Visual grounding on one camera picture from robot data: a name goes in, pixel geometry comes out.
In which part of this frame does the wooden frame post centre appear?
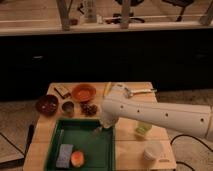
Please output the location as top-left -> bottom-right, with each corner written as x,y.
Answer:
120,0 -> 130,29

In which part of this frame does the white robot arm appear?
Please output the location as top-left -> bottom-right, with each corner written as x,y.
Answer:
100,83 -> 213,142

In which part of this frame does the green plastic tray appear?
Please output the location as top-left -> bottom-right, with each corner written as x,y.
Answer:
44,119 -> 115,171

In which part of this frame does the white bottle on shelf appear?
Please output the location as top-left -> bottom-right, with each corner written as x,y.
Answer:
84,0 -> 97,23

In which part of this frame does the brown chocolate bar box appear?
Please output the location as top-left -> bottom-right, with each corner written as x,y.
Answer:
54,85 -> 70,98

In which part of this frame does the white paper cup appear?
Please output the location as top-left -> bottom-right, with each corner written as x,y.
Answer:
143,141 -> 163,161

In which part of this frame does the silver metal fork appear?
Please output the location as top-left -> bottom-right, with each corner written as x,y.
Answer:
92,126 -> 103,135

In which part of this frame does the orange peach fruit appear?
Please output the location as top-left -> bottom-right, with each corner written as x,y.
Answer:
70,151 -> 85,168

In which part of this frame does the orange plastic bowl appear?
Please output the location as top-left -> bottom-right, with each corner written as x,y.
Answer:
71,84 -> 96,102

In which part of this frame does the yellow banana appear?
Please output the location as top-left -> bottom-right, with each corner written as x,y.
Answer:
103,82 -> 112,97

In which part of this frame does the black floor cable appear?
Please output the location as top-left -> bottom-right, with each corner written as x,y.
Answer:
170,134 -> 213,171

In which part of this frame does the dark red bowl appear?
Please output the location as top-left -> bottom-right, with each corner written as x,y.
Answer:
35,94 -> 59,116

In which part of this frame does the green plastic cup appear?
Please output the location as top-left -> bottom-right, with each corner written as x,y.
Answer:
135,122 -> 152,136

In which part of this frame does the grey blue sponge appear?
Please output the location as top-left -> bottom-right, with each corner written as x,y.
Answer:
56,144 -> 73,168

